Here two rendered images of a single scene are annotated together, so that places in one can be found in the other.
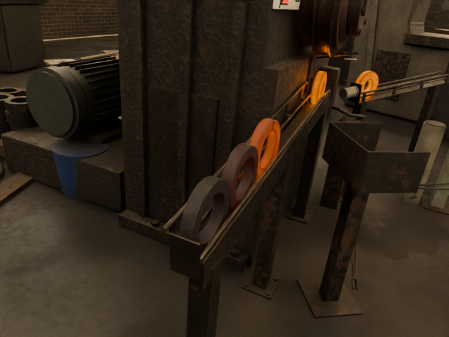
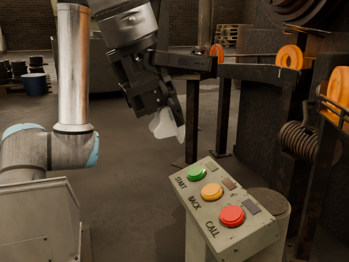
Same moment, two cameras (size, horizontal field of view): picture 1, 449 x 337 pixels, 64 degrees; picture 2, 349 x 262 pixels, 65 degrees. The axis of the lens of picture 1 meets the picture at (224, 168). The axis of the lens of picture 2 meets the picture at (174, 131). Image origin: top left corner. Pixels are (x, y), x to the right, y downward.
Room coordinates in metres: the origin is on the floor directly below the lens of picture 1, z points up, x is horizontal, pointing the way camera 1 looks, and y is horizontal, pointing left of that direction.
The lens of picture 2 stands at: (2.29, -1.71, 0.91)
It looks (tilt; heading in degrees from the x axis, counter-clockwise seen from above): 21 degrees down; 137
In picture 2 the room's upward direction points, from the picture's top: straight up
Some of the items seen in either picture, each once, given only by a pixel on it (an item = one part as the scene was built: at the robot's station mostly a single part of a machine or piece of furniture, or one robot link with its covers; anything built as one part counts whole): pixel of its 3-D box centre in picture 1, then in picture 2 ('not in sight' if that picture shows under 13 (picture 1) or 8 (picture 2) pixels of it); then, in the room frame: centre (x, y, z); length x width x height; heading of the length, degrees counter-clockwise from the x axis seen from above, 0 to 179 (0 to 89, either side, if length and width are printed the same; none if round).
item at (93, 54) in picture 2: not in sight; (96, 64); (-1.11, 0.06, 0.39); 1.03 x 0.83 x 0.79; 70
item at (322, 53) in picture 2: (325, 90); (327, 82); (1.90, -0.49, 0.68); 0.11 x 0.08 x 0.24; 66
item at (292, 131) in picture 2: (339, 162); (299, 187); (1.93, -0.66, 0.27); 0.22 x 0.13 x 0.53; 156
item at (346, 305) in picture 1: (350, 228); (189, 113); (1.11, -0.48, 0.36); 0.26 x 0.20 x 0.72; 11
